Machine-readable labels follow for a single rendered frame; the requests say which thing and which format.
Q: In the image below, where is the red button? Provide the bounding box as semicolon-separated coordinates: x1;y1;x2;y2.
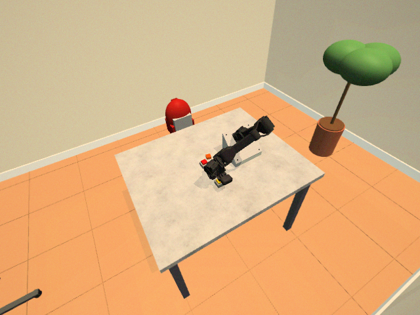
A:
199;159;208;168

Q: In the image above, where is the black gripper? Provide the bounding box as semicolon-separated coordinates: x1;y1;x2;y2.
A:
217;167;232;185

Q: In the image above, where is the yellow button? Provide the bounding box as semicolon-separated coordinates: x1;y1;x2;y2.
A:
214;179;224;188

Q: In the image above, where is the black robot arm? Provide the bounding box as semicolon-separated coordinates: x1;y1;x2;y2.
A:
203;115;275;180

